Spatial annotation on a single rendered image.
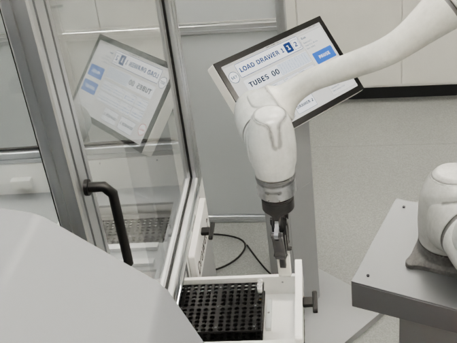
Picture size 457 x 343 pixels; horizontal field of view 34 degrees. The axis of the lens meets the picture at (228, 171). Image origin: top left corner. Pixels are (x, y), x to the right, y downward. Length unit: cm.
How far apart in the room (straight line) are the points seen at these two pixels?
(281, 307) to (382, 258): 32
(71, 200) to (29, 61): 22
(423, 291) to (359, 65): 64
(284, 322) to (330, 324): 117
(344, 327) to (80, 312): 241
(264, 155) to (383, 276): 58
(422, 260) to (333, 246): 152
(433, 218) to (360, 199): 194
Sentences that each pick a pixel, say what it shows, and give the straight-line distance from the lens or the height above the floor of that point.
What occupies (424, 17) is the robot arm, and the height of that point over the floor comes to 157.
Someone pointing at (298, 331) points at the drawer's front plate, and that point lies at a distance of 173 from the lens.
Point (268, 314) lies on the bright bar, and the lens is 190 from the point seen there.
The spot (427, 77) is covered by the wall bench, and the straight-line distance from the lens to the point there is 471.
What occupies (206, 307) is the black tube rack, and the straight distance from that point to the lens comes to 186.
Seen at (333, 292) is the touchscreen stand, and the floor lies 4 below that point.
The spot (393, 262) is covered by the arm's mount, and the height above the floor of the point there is 85.
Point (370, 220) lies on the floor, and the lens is 367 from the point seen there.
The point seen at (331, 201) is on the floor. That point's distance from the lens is 381.
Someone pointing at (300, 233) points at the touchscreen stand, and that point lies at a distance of 287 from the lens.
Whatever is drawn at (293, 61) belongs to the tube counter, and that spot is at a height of 112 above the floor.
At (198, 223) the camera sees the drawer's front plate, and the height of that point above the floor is 93.
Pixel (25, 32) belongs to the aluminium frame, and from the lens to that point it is 103.
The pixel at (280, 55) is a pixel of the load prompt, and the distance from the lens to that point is 256.
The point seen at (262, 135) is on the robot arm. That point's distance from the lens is 156.
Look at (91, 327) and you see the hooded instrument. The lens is 68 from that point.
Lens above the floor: 212
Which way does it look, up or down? 31 degrees down
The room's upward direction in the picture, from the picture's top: 7 degrees counter-clockwise
